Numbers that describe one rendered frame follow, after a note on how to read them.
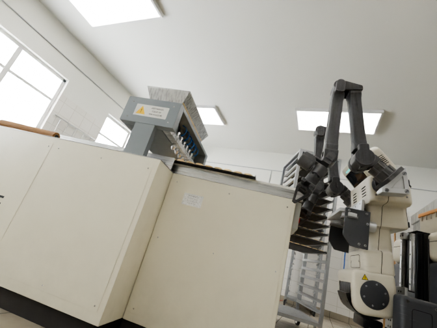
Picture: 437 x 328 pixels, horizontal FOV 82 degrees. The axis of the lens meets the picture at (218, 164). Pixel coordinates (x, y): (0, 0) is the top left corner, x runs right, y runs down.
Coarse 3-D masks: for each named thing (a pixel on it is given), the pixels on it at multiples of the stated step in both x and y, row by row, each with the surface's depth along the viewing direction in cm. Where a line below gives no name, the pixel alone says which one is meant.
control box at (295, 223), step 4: (296, 204) 131; (300, 204) 131; (296, 208) 130; (300, 208) 130; (296, 212) 130; (296, 216) 129; (296, 220) 128; (296, 224) 128; (292, 228) 128; (296, 228) 127; (292, 232) 139
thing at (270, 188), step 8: (176, 168) 146; (184, 168) 145; (192, 168) 144; (200, 176) 141; (208, 176) 140; (216, 176) 140; (224, 176) 139; (232, 176) 138; (240, 176) 137; (232, 184) 137; (240, 184) 136; (248, 184) 135; (256, 184) 134; (264, 184) 134; (272, 184) 133; (264, 192) 132; (272, 192) 132; (280, 192) 131; (288, 192) 130
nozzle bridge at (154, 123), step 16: (128, 112) 141; (144, 112) 139; (160, 112) 137; (176, 112) 136; (144, 128) 135; (160, 128) 137; (176, 128) 137; (192, 128) 160; (128, 144) 133; (144, 144) 131; (160, 144) 161; (192, 144) 183; (192, 160) 196
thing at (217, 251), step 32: (192, 192) 137; (224, 192) 134; (256, 192) 132; (160, 224) 133; (192, 224) 131; (224, 224) 128; (256, 224) 126; (288, 224) 123; (160, 256) 127; (192, 256) 125; (224, 256) 122; (256, 256) 120; (160, 288) 121; (192, 288) 119; (224, 288) 117; (256, 288) 115; (128, 320) 119; (160, 320) 116; (192, 320) 114; (224, 320) 112; (256, 320) 110
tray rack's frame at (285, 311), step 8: (312, 152) 284; (280, 184) 334; (304, 256) 306; (304, 264) 303; (280, 304) 289; (296, 304) 290; (280, 312) 231; (288, 312) 242; (296, 312) 258; (296, 320) 229; (304, 320) 230; (312, 320) 238
